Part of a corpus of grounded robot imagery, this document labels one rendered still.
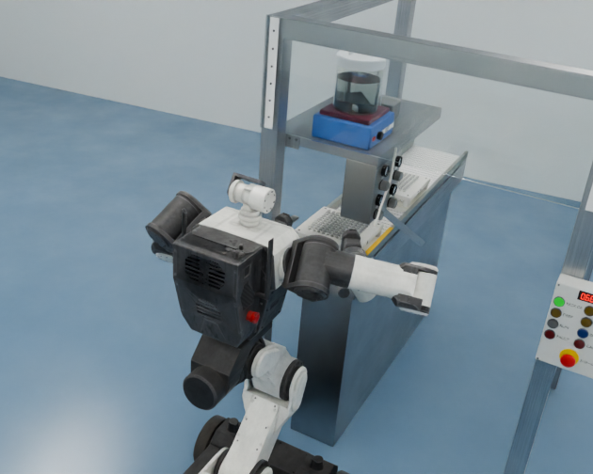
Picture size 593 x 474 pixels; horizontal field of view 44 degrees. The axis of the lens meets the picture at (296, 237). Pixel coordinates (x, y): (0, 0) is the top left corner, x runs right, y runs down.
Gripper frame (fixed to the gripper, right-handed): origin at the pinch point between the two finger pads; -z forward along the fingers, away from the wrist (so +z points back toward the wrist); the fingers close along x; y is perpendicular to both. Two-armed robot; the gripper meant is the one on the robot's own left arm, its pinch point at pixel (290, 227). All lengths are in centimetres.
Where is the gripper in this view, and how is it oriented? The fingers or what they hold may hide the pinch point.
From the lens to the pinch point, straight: 238.0
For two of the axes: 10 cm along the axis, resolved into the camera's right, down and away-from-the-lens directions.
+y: 8.1, 3.3, -4.9
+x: -0.7, 8.8, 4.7
